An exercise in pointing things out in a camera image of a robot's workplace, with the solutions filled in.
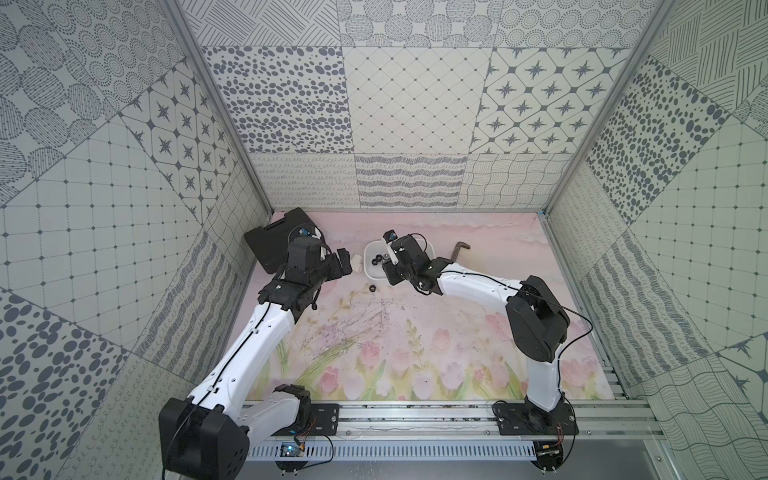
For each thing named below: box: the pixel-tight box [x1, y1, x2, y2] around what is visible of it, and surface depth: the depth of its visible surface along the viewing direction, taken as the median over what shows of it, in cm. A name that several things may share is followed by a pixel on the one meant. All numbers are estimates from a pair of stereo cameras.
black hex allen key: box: [450, 241, 471, 262], surface depth 112 cm
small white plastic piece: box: [351, 254, 363, 273], surface depth 103 cm
